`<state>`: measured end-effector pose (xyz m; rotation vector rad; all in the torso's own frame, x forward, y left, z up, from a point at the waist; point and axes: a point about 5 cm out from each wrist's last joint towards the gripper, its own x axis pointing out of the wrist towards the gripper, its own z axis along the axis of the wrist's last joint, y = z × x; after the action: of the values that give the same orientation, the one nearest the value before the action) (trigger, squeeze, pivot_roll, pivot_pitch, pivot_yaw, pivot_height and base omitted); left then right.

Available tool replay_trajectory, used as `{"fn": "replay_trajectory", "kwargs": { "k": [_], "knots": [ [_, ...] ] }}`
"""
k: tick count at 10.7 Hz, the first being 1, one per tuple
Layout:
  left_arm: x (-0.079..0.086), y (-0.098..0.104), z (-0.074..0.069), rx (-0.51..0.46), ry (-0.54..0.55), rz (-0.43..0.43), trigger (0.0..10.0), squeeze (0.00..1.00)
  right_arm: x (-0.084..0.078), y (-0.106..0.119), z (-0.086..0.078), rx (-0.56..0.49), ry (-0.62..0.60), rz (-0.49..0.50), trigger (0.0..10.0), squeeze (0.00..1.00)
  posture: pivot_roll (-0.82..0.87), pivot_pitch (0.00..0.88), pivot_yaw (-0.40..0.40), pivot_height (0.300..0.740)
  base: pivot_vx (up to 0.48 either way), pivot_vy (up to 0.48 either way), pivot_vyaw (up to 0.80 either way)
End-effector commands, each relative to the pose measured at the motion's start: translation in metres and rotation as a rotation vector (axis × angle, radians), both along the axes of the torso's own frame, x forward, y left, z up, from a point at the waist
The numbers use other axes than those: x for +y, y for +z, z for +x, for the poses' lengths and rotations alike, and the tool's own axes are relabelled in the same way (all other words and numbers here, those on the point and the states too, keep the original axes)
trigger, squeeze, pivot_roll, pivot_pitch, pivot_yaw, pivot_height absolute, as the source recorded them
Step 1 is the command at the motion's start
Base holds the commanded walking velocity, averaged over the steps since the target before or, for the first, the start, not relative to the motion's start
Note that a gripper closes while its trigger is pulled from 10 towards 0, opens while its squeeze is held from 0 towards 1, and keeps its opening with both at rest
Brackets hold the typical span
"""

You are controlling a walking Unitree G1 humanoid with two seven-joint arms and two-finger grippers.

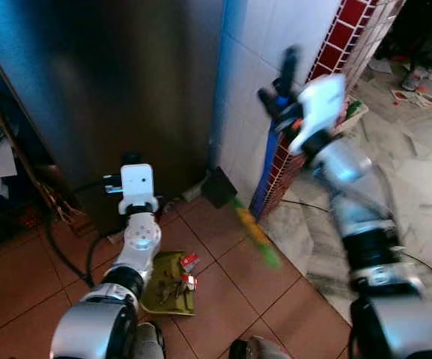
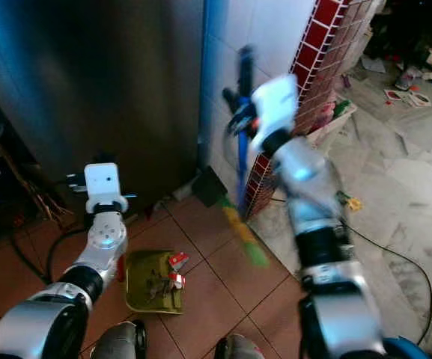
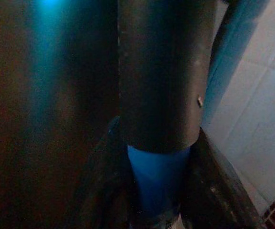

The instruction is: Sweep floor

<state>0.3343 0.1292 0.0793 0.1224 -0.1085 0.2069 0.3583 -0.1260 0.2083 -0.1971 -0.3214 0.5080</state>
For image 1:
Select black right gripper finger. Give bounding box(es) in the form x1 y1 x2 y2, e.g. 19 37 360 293
257 87 281 119
278 46 302 92

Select blue-handled broom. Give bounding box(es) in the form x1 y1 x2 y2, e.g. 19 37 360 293
229 96 288 270

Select red tiled counter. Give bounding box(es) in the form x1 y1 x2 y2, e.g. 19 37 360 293
249 0 407 221

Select white tray with green item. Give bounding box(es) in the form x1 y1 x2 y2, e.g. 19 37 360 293
335 99 368 137

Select small black box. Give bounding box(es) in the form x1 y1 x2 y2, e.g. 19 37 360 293
201 167 238 209

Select steel grey refrigerator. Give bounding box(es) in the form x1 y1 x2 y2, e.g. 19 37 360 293
0 0 229 234

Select red and white wrapper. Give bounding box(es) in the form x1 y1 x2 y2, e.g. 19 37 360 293
178 254 201 292

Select olive green dustpan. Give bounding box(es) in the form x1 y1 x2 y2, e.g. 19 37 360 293
140 250 199 317

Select grey shoe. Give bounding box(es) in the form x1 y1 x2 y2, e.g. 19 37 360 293
401 66 431 92

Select white and red paper sheet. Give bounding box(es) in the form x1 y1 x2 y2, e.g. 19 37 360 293
391 88 432 110

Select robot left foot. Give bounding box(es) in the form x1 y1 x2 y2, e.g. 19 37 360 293
135 322 165 359

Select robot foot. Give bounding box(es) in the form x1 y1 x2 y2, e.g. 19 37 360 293
228 336 293 359
135 322 165 359

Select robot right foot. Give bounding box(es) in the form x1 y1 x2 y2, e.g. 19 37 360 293
228 336 293 359

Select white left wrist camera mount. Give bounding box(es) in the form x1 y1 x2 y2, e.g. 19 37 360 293
119 164 160 215

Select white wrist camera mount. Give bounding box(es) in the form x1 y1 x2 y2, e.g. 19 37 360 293
119 164 160 215
288 73 348 156

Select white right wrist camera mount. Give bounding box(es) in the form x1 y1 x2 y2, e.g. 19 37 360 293
288 73 348 156

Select black floor cable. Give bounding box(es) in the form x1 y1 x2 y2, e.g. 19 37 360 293
45 213 112 289

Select thin black power cable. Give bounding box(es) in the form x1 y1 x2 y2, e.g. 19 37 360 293
279 197 432 324

